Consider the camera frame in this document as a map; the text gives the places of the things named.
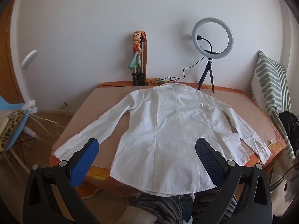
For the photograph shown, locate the person's legs in zebra pants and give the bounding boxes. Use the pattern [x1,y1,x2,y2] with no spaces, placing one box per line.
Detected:
[127,189,236,224]

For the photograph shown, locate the light blue chair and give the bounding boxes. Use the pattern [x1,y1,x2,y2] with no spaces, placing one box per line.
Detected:
[0,96,36,152]

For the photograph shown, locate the orange floral tablecloth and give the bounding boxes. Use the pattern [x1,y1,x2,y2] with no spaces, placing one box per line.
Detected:
[49,80,286,199]

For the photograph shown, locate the folded silver tripod stand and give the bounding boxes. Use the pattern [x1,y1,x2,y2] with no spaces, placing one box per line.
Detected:
[132,36,146,85]

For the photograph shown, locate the white cable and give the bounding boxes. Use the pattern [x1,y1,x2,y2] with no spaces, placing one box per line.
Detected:
[29,114,66,137]

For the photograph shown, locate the white long-sleeved shirt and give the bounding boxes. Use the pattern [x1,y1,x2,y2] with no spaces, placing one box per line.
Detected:
[54,83,271,195]

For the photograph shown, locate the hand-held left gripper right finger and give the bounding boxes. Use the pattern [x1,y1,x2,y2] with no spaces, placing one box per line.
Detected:
[195,138,273,224]

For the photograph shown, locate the white floral fabric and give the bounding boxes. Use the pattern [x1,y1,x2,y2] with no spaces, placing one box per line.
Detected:
[269,154,299,206]

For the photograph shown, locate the leopard print cloth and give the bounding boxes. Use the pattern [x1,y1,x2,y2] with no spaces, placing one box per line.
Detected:
[0,110,26,154]

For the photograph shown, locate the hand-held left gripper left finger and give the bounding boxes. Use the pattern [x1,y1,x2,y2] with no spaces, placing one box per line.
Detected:
[23,138,101,224]

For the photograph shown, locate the orange board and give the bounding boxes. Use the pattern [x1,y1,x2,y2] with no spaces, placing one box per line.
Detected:
[140,31,148,80]

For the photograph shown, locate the thin black cable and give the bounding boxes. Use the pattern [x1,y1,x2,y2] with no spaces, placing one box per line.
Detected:
[270,166,295,189]

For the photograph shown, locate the wooden door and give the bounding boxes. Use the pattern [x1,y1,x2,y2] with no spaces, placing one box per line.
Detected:
[0,5,24,105]

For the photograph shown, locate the white clip lamp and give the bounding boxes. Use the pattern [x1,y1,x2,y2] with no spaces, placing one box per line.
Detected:
[21,50,38,112]

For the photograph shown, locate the small black tripod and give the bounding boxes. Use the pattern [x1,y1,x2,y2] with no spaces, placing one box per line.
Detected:
[197,59,215,93]

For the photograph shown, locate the green striped pillow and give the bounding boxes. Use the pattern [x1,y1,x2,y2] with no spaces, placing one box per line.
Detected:
[250,51,296,161]

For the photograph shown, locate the white ring light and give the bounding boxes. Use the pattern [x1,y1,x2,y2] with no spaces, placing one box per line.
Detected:
[192,17,233,59]

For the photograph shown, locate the black ring light cable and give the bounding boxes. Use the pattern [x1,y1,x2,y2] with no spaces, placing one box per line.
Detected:
[96,57,206,89]

